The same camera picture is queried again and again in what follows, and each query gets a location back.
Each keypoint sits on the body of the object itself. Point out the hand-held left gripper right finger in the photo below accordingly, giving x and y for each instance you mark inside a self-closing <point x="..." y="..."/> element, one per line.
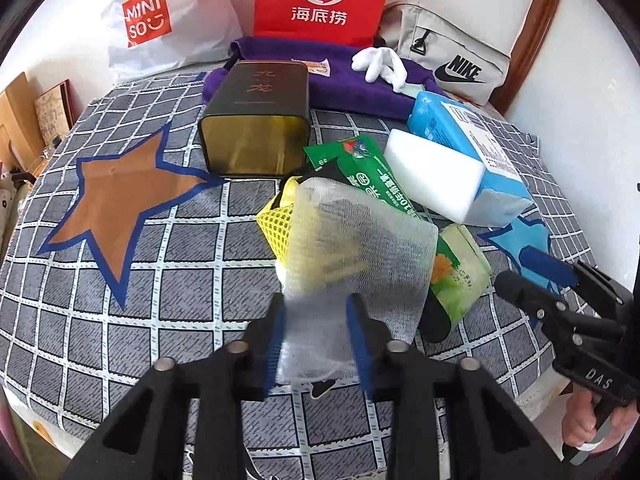
<point x="358" y="345"/>

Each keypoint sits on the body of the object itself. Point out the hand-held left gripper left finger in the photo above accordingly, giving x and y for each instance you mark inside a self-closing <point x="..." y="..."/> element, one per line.
<point x="275" y="345"/>

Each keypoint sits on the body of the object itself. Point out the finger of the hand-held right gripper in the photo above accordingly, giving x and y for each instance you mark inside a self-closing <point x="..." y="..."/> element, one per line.
<point x="520" y="290"/>
<point x="545" y="266"/>

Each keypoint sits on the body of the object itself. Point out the small green tissue pack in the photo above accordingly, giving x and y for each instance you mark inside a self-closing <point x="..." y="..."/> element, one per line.
<point x="455" y="270"/>

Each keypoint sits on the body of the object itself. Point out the white gauze cloth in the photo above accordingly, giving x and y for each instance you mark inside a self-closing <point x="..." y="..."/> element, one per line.
<point x="360" y="240"/>

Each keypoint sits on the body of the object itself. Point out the yellow mesh bag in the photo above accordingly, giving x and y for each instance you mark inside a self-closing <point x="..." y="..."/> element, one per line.
<point x="275" y="225"/>

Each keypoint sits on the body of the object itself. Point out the white sponge block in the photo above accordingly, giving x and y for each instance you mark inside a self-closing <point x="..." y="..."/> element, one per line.
<point x="430" y="175"/>

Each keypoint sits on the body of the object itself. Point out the green plastic packet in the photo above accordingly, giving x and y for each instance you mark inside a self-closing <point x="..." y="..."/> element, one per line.
<point x="370" y="170"/>

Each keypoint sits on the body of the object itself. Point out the dark metal tin box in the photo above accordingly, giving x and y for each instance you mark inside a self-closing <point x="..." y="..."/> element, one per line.
<point x="250" y="125"/>

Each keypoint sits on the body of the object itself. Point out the person's right hand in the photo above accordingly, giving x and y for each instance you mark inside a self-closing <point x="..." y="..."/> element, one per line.
<point x="577" y="422"/>

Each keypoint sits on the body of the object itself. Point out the blue tissue pack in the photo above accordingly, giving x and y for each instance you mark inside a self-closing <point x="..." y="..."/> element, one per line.
<point x="435" y="115"/>

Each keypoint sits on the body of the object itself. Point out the pale green cloth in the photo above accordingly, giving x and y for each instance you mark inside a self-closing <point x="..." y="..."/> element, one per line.
<point x="411" y="90"/>

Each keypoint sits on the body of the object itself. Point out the wooden headboard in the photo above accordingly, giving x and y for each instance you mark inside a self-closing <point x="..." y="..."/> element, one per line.
<point x="535" y="25"/>

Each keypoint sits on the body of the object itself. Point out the grey sling bag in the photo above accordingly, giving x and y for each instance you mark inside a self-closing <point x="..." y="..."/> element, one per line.
<point x="450" y="35"/>

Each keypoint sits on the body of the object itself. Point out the purple towel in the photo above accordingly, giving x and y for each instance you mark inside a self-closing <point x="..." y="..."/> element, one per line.
<point x="350" y="95"/>

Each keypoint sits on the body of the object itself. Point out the white glove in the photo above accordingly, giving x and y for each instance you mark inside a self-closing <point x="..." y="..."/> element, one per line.
<point x="372" y="60"/>

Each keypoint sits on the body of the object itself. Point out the floral cloth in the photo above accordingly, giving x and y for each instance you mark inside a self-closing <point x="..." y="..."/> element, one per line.
<point x="10" y="200"/>

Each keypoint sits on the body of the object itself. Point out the patterned book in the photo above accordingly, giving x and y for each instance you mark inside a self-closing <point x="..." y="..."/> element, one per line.
<point x="52" y="115"/>

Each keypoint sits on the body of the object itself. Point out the red paper bag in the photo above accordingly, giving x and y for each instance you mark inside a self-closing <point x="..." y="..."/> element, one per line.
<point x="280" y="10"/>

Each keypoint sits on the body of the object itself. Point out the white plastic shopping bag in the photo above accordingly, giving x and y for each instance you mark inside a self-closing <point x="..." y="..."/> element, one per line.
<point x="200" y="10"/>

